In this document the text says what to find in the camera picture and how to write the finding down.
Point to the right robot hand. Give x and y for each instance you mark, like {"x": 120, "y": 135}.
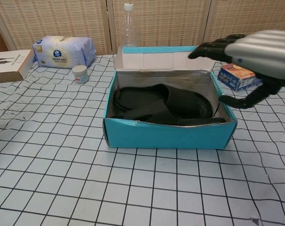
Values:
{"x": 262, "y": 54}

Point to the woven folding screen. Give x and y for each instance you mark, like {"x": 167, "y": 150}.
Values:
{"x": 170, "y": 23}

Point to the blue checkered tablecloth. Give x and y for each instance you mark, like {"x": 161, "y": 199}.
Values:
{"x": 132, "y": 188}

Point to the black slipper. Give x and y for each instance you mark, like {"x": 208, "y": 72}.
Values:
{"x": 180, "y": 99}
{"x": 191, "y": 121}

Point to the small white jar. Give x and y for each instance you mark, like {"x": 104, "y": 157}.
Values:
{"x": 80, "y": 74}

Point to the blue cardboard shoe box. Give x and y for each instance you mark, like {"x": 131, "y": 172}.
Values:
{"x": 168, "y": 137}

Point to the clear plastic bottle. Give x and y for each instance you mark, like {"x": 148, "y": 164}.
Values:
{"x": 129, "y": 35}

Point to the orange blue snack box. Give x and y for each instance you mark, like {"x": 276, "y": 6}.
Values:
{"x": 234, "y": 80}

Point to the white blue tissue pack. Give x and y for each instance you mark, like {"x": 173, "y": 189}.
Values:
{"x": 62, "y": 51}

